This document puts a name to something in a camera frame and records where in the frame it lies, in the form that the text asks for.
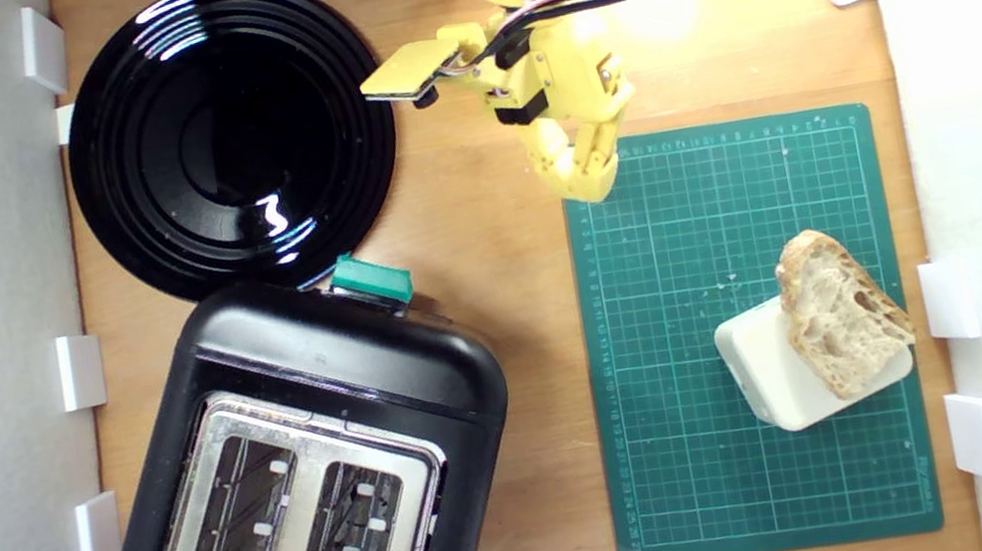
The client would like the brown bread slice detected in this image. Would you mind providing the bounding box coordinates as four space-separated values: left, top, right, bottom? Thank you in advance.
767 215 925 409

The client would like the green cutting mat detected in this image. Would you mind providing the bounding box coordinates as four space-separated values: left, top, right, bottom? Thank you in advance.
546 92 948 551

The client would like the black two-slot toaster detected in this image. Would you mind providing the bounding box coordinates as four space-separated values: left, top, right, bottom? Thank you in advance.
14 239 537 551

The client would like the black round plate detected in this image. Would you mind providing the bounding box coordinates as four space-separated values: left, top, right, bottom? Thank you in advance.
42 0 422 324

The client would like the white block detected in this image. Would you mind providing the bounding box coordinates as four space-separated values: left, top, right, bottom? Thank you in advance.
708 275 923 444

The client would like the green toaster lever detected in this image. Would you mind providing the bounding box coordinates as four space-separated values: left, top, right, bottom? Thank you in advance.
324 242 419 320

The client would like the yellow gripper camera mount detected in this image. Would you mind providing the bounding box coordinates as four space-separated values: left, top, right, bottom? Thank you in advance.
353 31 476 118

